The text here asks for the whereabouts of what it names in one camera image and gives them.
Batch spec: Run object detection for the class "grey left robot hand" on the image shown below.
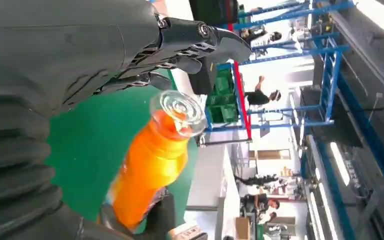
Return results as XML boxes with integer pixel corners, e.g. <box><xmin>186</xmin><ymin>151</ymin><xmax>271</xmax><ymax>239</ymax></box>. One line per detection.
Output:
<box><xmin>0</xmin><ymin>0</ymin><xmax>253</xmax><ymax>240</ymax></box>

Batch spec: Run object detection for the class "orange drink bottle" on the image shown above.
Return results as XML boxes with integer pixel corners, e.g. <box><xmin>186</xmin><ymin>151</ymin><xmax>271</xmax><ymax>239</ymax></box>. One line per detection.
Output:
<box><xmin>97</xmin><ymin>90</ymin><xmax>209</xmax><ymax>233</ymax></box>

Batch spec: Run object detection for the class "green mat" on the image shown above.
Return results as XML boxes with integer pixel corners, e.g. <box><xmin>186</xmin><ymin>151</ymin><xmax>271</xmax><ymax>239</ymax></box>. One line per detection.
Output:
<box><xmin>44</xmin><ymin>67</ymin><xmax>200</xmax><ymax>233</ymax></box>

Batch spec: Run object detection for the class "black carrying case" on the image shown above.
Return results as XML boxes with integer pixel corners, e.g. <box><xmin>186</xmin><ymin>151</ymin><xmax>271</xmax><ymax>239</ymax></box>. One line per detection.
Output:
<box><xmin>188</xmin><ymin>56</ymin><xmax>218</xmax><ymax>96</ymax></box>

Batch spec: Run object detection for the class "dark screen panel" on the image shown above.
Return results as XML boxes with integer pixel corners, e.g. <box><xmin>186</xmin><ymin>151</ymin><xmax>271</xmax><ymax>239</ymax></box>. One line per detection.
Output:
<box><xmin>188</xmin><ymin>0</ymin><xmax>239</xmax><ymax>26</ymax></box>

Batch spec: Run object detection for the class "green plastic crate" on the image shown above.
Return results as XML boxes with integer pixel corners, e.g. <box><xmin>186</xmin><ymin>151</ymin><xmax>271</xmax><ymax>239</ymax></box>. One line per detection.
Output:
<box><xmin>211</xmin><ymin>67</ymin><xmax>237</xmax><ymax>96</ymax></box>
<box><xmin>207</xmin><ymin>103</ymin><xmax>240</xmax><ymax>124</ymax></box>

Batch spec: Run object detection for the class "person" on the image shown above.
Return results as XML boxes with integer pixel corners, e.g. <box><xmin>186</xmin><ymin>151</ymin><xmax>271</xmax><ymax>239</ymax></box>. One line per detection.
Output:
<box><xmin>240</xmin><ymin>193</ymin><xmax>282</xmax><ymax>217</ymax></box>
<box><xmin>240</xmin><ymin>28</ymin><xmax>283</xmax><ymax>46</ymax></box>
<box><xmin>244</xmin><ymin>75</ymin><xmax>283</xmax><ymax>107</ymax></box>

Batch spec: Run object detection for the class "white panel table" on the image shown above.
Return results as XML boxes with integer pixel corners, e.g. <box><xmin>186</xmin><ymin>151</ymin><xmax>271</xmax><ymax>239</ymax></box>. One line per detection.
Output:
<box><xmin>184</xmin><ymin>145</ymin><xmax>243</xmax><ymax>240</ymax></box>

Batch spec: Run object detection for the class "pale labelled box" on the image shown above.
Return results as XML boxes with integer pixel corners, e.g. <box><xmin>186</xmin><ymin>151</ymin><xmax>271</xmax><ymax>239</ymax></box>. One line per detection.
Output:
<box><xmin>170</xmin><ymin>223</ymin><xmax>209</xmax><ymax>240</ymax></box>

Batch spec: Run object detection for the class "small cardboard box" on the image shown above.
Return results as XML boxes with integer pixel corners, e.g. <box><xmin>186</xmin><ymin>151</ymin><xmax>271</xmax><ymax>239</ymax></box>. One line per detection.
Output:
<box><xmin>235</xmin><ymin>216</ymin><xmax>251</xmax><ymax>240</ymax></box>

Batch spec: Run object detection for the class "blue storage rack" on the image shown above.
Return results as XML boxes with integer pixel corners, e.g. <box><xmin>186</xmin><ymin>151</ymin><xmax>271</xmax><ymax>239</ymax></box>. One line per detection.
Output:
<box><xmin>205</xmin><ymin>0</ymin><xmax>355</xmax><ymax>133</ymax></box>

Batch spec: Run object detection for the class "ceiling light strip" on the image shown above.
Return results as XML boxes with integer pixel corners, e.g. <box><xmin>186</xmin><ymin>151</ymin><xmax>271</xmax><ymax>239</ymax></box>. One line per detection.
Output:
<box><xmin>329</xmin><ymin>142</ymin><xmax>351</xmax><ymax>187</ymax></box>

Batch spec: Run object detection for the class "blue ceiling beam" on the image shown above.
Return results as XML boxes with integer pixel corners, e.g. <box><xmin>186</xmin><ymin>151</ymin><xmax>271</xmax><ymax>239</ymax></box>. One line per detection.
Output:
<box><xmin>311</xmin><ymin>74</ymin><xmax>384</xmax><ymax>240</ymax></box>

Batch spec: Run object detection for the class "red metal post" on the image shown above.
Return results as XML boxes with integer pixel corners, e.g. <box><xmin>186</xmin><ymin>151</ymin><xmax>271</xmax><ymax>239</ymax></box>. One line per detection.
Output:
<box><xmin>226</xmin><ymin>23</ymin><xmax>253</xmax><ymax>140</ymax></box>

